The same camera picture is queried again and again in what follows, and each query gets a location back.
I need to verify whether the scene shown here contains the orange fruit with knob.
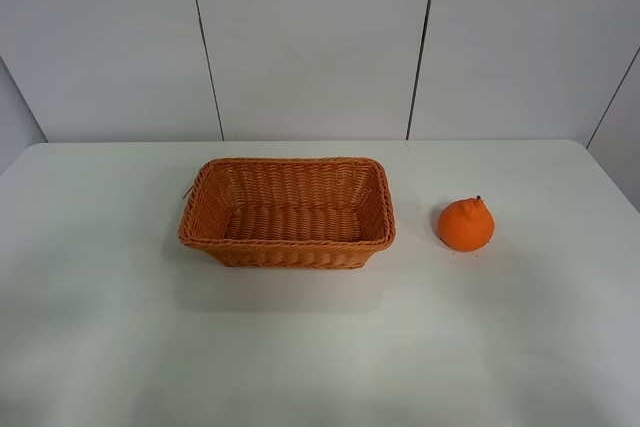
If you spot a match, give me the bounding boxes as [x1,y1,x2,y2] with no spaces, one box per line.
[436,196,495,252]

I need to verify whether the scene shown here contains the orange woven rectangular basket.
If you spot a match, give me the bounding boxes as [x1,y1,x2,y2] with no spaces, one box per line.
[178,157,396,270]

